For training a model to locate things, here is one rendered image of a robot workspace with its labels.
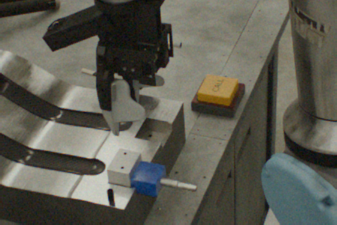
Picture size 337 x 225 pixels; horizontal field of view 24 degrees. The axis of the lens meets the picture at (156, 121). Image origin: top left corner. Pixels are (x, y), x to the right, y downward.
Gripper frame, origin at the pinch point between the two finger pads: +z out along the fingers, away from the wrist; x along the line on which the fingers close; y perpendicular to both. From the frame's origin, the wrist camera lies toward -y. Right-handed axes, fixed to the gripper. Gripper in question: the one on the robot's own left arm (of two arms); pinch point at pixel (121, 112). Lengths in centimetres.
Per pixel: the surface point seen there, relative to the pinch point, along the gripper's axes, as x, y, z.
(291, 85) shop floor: 144, -6, 101
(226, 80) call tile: 33.2, 5.1, 17.3
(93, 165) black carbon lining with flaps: 0.7, -6.2, 12.4
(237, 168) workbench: 47, 3, 52
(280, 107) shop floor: 131, -6, 101
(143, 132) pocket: 11.7, -2.4, 13.7
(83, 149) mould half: 3.5, -9.3, 12.3
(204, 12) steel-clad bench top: 60, -8, 21
